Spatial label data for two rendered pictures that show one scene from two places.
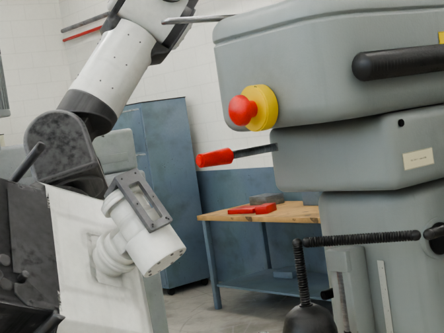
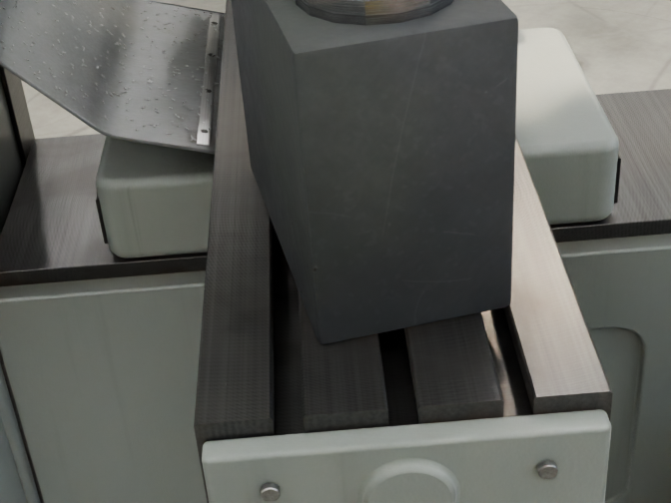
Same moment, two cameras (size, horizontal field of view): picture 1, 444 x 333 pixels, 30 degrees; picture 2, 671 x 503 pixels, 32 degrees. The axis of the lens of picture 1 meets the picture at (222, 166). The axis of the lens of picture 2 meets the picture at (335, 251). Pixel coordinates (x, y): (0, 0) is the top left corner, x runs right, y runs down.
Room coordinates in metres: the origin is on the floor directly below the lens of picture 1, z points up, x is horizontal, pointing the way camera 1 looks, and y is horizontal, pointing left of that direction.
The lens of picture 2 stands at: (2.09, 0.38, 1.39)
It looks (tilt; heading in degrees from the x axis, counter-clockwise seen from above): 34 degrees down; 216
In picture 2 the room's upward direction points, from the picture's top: 4 degrees counter-clockwise
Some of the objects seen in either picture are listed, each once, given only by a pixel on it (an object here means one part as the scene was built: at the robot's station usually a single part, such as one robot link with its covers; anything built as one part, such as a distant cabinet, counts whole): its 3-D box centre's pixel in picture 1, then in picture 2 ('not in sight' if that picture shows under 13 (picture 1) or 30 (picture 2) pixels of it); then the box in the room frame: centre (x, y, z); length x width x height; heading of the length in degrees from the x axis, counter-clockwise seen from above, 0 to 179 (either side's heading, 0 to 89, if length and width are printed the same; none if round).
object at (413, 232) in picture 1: (365, 238); not in sight; (1.02, -0.16, 1.58); 0.17 x 0.01 x 0.01; 64
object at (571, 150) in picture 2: not in sight; (350, 122); (1.21, -0.24, 0.83); 0.50 x 0.35 x 0.12; 127
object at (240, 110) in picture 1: (244, 110); not in sight; (1.06, -0.04, 1.76); 0.04 x 0.03 x 0.04; 37
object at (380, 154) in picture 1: (404, 141); not in sight; (1.24, -0.28, 1.68); 0.34 x 0.24 x 0.10; 127
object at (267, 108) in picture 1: (258, 108); not in sight; (1.07, -0.06, 1.76); 0.06 x 0.02 x 0.06; 37
